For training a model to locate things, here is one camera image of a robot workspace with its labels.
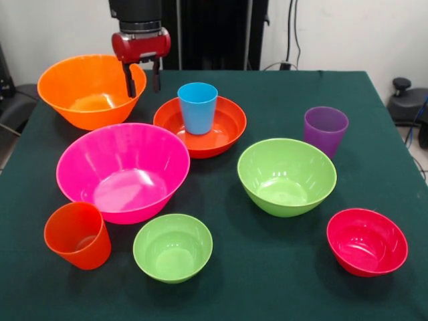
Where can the purple cup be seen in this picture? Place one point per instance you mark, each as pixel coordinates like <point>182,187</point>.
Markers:
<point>324,133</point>

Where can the black pedestal leg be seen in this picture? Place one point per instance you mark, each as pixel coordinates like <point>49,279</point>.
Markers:
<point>406,107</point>
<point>20,103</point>

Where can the dark green table cloth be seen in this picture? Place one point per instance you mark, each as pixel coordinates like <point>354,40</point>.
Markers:
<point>234,301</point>

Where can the blue cup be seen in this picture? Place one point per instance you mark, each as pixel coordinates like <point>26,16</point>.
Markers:
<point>197,110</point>

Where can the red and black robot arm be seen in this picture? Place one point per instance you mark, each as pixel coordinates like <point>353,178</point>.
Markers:
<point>137,13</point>

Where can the red-orange bowl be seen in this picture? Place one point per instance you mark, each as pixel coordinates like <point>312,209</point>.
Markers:
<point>230,127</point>

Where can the small green bowl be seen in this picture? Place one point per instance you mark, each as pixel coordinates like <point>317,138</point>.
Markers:
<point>172,254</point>

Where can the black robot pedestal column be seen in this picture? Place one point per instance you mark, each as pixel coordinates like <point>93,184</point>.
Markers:
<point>214,33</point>

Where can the large pink bowl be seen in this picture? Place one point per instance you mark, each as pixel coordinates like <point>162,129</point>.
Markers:
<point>123,167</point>

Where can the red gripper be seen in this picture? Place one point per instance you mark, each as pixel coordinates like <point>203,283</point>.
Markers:
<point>143,48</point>

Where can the large green bowl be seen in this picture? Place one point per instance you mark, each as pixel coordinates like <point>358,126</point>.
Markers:
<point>284,180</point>

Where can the small pink bowl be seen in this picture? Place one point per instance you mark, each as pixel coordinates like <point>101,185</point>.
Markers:
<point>366,244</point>

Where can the large orange bowl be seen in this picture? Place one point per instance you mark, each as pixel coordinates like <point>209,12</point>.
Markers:
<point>83,87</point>

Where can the red-orange cup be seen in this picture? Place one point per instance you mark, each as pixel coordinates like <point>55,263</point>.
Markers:
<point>80,247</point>

